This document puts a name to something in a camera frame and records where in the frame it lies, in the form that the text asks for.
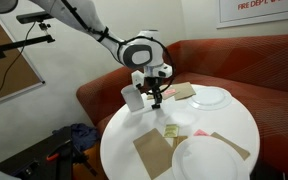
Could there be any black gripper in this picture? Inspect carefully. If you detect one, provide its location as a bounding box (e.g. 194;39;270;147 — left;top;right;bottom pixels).
144;63;173;109

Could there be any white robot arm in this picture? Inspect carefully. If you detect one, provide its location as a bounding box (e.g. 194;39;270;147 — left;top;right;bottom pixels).
17;0;174;109

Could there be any pink sugar packet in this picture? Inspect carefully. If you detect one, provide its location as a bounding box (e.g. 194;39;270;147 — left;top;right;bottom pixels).
164;89;176;95
193;129;209;136

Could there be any white ceramic mug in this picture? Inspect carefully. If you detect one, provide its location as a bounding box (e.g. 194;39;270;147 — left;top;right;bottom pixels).
121;85;144;112

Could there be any round white table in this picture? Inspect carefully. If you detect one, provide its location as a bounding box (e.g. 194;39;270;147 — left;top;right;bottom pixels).
100;95;260;180

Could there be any yellow green sugar packet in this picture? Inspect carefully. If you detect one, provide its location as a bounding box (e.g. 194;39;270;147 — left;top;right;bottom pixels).
163;124;179;138

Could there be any large brown paper napkin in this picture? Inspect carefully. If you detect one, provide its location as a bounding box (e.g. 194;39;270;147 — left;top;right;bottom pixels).
133;128;174;179

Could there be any white ceramic plate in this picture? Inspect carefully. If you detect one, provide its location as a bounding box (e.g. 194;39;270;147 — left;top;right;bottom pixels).
188;86;232;111
172;136;250;180

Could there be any blue cloth bundle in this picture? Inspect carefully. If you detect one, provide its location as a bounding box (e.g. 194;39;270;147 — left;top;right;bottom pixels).
52;123;102;153

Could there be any orange black clamp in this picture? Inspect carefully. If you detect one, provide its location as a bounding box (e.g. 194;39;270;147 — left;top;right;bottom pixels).
46;140;98;177

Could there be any brown napkin under plate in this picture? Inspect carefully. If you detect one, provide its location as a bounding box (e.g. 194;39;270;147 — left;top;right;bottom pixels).
211;132;250;160

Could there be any red orange sofa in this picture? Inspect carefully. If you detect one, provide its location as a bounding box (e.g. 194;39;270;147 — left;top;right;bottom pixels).
77;35;288;175

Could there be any cork bulletin board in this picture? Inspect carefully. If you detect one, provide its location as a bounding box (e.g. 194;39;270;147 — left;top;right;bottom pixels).
0;25;43;101

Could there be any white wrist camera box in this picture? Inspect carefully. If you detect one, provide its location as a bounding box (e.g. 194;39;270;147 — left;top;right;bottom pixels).
131;70;144;88

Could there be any white framed wall poster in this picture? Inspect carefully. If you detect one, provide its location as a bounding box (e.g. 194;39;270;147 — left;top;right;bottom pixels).
216;0;288;28

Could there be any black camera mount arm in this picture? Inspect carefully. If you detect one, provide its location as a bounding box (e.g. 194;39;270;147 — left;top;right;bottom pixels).
0;11;56;65

